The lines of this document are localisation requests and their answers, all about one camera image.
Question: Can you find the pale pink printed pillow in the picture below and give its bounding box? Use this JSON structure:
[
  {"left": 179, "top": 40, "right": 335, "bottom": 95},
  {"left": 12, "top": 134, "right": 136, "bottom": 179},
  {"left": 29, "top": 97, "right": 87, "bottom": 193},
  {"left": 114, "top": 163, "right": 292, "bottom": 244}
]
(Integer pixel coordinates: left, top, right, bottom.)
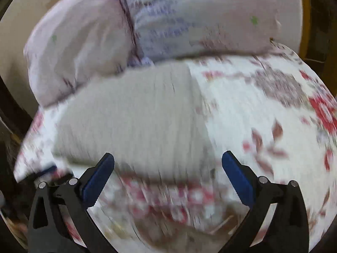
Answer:
[{"left": 23, "top": 0, "right": 282, "bottom": 108}]

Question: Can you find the grey small garment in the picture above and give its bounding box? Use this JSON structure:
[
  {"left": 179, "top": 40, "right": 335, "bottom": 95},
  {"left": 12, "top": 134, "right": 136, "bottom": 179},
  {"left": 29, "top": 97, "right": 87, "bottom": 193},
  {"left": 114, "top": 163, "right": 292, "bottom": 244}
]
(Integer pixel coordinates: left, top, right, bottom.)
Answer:
[{"left": 53, "top": 63, "right": 218, "bottom": 185}]

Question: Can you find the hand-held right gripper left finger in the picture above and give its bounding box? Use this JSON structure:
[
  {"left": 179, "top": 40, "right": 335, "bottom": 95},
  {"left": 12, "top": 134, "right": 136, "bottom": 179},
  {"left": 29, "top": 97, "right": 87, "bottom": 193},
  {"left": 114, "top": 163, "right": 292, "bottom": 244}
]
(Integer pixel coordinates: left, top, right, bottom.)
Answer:
[{"left": 27, "top": 152, "right": 118, "bottom": 253}]

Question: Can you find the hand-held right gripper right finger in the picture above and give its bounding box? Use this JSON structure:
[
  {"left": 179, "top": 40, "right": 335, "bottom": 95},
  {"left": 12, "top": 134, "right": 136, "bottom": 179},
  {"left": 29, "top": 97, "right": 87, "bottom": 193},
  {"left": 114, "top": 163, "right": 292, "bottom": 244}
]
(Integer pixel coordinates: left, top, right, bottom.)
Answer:
[{"left": 217, "top": 150, "right": 309, "bottom": 253}]

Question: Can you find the yellow wooden frame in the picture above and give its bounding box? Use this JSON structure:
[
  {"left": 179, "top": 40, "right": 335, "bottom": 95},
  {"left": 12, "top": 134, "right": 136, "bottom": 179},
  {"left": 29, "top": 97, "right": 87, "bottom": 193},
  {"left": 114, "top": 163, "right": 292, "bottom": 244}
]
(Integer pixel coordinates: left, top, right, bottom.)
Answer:
[{"left": 297, "top": 0, "right": 312, "bottom": 58}]

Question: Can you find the floral printed bed sheet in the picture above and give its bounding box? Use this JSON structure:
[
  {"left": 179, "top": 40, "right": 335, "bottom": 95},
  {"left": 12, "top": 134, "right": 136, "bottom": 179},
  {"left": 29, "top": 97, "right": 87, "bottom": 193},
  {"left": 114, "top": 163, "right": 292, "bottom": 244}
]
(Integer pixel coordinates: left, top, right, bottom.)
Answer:
[{"left": 13, "top": 42, "right": 337, "bottom": 253}]

